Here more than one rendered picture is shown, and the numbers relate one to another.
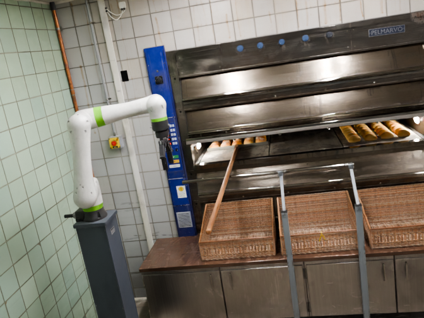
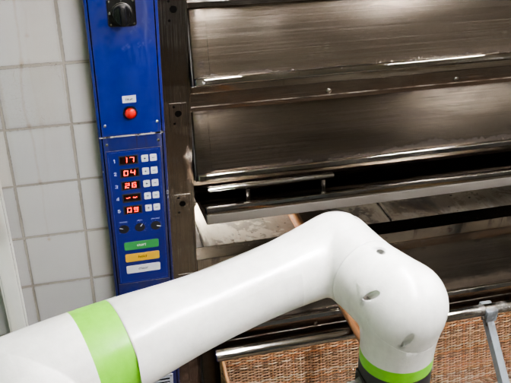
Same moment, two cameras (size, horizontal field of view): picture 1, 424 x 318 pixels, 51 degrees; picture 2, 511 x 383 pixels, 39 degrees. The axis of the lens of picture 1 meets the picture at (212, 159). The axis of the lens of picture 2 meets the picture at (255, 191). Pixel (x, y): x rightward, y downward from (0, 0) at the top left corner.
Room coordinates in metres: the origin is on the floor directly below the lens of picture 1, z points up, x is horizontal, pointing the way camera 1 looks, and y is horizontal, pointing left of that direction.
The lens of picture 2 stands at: (1.93, 0.71, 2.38)
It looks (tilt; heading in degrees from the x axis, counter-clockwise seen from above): 31 degrees down; 334
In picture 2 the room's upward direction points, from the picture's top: 1 degrees clockwise
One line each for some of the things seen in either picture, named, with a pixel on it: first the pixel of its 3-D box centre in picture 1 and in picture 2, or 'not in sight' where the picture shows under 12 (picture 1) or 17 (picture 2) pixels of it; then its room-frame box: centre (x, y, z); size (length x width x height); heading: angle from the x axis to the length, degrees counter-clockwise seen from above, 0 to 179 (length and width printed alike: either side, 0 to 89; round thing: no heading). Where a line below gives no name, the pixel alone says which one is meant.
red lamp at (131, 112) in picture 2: not in sight; (130, 108); (3.46, 0.31, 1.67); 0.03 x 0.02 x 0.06; 79
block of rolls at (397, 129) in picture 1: (371, 129); not in sight; (3.63, -1.38, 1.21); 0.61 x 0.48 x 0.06; 169
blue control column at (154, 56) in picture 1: (198, 151); (115, 147); (4.42, 0.13, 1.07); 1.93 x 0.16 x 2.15; 169
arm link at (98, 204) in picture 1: (89, 194); not in sight; (2.53, 0.76, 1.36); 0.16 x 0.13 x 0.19; 7
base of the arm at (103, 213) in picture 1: (85, 213); not in sight; (2.55, 0.81, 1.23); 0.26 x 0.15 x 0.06; 80
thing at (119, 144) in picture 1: (115, 142); not in sight; (3.55, 0.75, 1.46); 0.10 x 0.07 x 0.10; 79
